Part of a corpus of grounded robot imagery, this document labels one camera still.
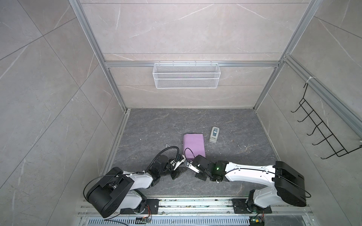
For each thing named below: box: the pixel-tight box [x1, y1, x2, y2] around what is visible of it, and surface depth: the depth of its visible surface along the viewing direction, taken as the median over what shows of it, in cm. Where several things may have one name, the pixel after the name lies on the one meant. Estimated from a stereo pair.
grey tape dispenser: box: [209, 126, 220, 144], surface depth 101 cm
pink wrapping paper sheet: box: [182, 133, 206, 161], surface depth 93 cm
